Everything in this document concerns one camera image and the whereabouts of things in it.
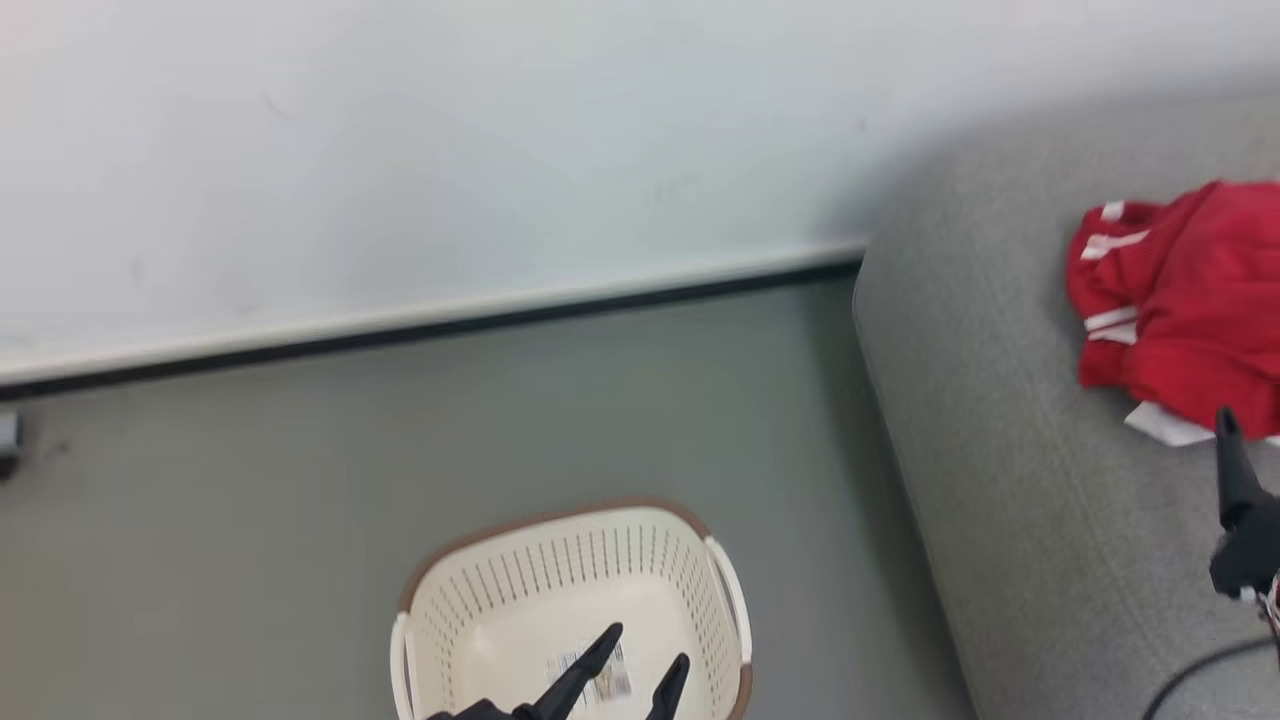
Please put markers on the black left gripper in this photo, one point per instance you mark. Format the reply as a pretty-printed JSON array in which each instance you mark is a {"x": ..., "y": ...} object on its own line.
[{"x": 480, "y": 712}]

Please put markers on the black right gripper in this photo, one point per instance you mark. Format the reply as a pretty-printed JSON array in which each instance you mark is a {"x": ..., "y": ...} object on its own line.
[{"x": 1252, "y": 555}]

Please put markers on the red and white garment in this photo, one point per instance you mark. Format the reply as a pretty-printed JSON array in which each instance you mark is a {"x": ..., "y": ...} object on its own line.
[{"x": 1200, "y": 300}]

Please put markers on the grey fabric sofa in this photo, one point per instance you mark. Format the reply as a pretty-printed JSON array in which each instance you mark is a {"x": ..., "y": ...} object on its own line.
[{"x": 1000, "y": 450}]

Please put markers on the white barcode sticker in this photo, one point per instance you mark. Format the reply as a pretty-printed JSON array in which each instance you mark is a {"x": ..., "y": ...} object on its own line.
[{"x": 612, "y": 682}]

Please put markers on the cream laundry basket brown rim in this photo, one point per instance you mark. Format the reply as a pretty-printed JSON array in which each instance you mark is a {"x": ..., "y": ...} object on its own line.
[{"x": 500, "y": 610}]

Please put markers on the white and black skirting strip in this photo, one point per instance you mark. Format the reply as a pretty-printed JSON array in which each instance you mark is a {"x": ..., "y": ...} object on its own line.
[{"x": 450, "y": 315}]

